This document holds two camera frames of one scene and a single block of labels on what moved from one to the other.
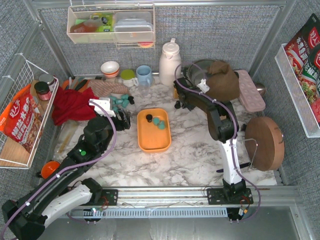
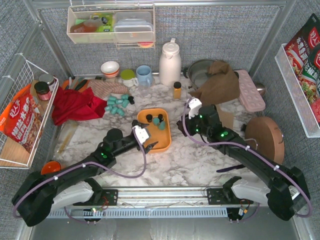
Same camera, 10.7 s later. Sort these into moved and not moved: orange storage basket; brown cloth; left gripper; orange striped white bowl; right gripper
Moved: left gripper; right gripper
Not moved: orange striped white bowl; orange storage basket; brown cloth
